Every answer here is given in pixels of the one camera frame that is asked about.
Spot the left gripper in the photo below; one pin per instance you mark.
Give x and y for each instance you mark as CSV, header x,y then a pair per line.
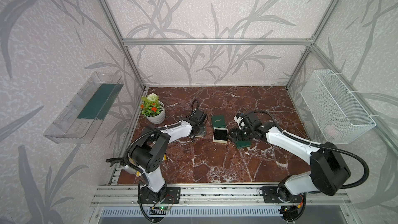
x,y
202,125

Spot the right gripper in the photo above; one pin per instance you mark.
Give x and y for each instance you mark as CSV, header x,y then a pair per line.
x,y
237,137

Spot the cream box base black insert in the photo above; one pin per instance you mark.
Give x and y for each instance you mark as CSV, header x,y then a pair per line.
x,y
220,135

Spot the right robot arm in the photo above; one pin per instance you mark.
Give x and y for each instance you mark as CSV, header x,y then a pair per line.
x,y
328,170

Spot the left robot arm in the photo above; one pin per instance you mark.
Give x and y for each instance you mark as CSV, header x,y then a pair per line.
x,y
146,153

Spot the green jewelry box near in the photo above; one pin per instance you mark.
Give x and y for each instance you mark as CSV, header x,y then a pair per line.
x,y
242,144

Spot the green jewelry box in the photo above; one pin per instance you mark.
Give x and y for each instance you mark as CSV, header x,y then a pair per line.
x,y
242,144
218,121

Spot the green jewelry box far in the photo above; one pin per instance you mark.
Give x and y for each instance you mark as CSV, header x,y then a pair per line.
x,y
218,121

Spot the potted flower plant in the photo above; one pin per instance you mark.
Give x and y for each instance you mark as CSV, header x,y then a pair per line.
x,y
153,109

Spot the pink object in basket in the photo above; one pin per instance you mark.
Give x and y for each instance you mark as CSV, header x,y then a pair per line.
x,y
332,130

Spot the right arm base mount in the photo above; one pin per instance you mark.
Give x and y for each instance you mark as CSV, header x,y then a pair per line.
x,y
273,194

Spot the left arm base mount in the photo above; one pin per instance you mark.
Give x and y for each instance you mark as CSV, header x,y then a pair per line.
x,y
168,195

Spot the white wire mesh basket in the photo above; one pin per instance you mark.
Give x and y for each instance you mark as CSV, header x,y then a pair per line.
x,y
331,102

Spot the clear plastic wall tray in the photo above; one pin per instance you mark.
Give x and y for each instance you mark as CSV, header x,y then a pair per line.
x,y
81,119

